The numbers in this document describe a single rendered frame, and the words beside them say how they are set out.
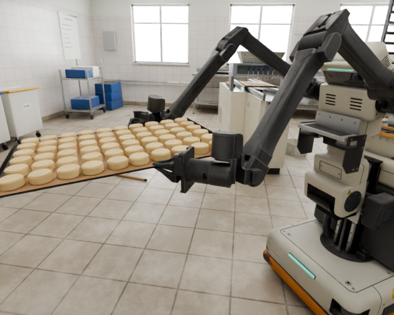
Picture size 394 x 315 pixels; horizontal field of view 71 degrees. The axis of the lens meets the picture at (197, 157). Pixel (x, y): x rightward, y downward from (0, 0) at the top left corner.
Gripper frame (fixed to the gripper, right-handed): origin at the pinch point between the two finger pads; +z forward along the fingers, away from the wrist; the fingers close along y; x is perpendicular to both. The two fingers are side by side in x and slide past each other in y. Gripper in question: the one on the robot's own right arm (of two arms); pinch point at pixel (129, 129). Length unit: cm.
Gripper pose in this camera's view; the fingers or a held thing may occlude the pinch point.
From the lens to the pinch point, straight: 105.6
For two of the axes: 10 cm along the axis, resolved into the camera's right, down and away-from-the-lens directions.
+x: 9.3, 1.3, -3.5
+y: -0.1, -9.3, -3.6
